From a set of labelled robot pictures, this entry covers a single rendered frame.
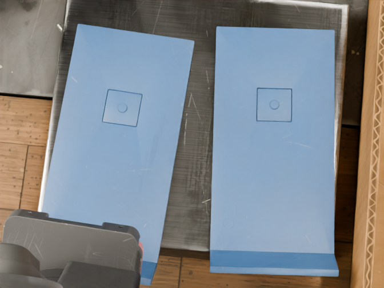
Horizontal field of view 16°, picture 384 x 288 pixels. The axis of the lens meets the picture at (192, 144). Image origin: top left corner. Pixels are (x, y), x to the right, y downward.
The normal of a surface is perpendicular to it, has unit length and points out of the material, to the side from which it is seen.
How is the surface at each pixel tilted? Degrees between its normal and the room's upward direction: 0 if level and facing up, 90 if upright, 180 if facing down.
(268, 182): 0
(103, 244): 30
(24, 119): 0
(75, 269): 60
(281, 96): 0
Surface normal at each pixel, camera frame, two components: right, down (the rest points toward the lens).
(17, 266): 0.70, -0.23
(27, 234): -0.07, 0.22
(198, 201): 0.00, -0.29
